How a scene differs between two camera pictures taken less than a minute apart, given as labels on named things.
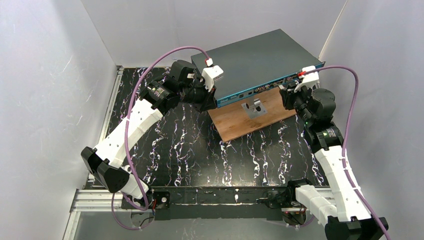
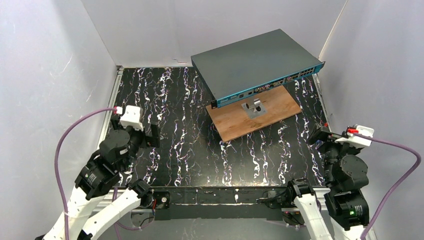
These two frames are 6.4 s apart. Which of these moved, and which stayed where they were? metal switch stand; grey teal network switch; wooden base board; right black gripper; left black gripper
Moved: right black gripper; left black gripper
Stayed: wooden base board; metal switch stand; grey teal network switch
